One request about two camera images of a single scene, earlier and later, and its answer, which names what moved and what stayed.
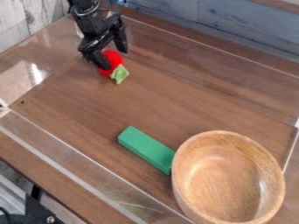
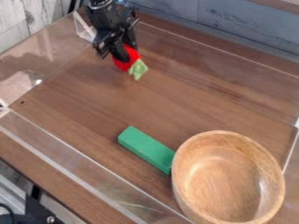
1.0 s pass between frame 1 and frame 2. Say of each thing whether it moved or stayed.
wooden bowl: stayed
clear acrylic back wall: stayed
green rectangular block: stayed
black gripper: moved
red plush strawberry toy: moved
